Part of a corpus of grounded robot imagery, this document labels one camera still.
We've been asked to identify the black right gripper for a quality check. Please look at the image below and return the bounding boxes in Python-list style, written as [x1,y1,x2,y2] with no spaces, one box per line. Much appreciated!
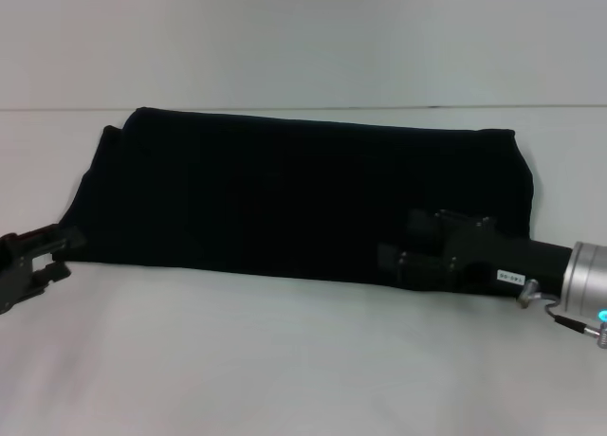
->
[377,209,576,299]

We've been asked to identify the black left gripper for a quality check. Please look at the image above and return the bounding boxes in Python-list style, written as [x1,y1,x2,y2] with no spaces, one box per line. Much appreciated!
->
[0,225,88,318]

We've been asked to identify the black shirt with FREE print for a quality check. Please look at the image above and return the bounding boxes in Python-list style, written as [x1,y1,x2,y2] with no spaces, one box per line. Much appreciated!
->
[52,106,537,295]

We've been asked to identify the silver cable plug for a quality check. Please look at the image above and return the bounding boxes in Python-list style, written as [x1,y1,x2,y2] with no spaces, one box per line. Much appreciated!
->
[515,278,541,310]

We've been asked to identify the thin dark cable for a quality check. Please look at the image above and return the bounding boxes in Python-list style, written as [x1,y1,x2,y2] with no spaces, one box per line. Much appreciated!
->
[535,297,607,351]

